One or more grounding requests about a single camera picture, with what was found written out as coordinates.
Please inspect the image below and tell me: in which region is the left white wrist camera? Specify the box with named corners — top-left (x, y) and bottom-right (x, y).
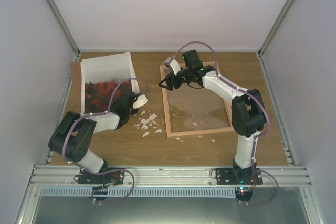
top-left (133, 94), bottom-right (148, 109)

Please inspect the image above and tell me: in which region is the left aluminium corner post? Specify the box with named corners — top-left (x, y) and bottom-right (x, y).
top-left (46, 0), bottom-right (80, 59)

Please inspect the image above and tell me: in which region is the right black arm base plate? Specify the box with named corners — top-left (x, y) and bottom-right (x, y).
top-left (215, 167), bottom-right (263, 185)

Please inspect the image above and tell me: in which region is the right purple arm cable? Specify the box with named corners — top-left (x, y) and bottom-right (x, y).
top-left (167, 41), bottom-right (271, 180)

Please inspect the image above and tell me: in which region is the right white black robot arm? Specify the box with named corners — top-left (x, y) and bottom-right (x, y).
top-left (159, 50), bottom-right (269, 185)

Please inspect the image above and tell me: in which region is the slotted grey cable duct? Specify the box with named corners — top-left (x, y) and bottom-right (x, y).
top-left (40, 186), bottom-right (236, 199)

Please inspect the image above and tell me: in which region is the clear plastic frame sheet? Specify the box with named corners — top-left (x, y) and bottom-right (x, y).
top-left (164, 68), bottom-right (230, 132)

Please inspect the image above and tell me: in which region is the right aluminium corner post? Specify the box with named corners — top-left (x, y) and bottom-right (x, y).
top-left (258, 0), bottom-right (295, 58)

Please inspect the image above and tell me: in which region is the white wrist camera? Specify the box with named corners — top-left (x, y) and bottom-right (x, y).
top-left (164, 57), bottom-right (181, 76)
top-left (133, 94), bottom-right (148, 109)

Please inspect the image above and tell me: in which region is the aluminium corner post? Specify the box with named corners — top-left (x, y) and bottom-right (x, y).
top-left (258, 0), bottom-right (295, 58)
top-left (46, 0), bottom-right (80, 59)

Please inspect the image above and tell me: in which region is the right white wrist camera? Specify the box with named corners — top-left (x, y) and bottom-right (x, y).
top-left (164, 57), bottom-right (181, 76)

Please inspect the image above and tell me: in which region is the light wooden picture frame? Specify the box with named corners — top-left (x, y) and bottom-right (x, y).
top-left (159, 61), bottom-right (234, 138)

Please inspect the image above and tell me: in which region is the aluminium front mounting rail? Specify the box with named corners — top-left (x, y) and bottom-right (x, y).
top-left (29, 165), bottom-right (312, 187)

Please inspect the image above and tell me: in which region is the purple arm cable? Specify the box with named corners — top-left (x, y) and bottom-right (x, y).
top-left (167, 41), bottom-right (271, 180)
top-left (62, 77), bottom-right (150, 175)

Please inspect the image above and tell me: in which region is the brown frame backing board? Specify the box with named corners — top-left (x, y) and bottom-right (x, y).
top-left (71, 62), bottom-right (82, 99)

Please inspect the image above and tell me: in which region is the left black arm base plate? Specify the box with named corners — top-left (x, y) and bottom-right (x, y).
top-left (74, 167), bottom-right (124, 185)

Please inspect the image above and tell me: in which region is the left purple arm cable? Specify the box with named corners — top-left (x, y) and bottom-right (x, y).
top-left (62, 77), bottom-right (150, 175)

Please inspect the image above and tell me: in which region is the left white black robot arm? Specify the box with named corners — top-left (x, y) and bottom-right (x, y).
top-left (48, 91), bottom-right (138, 184)

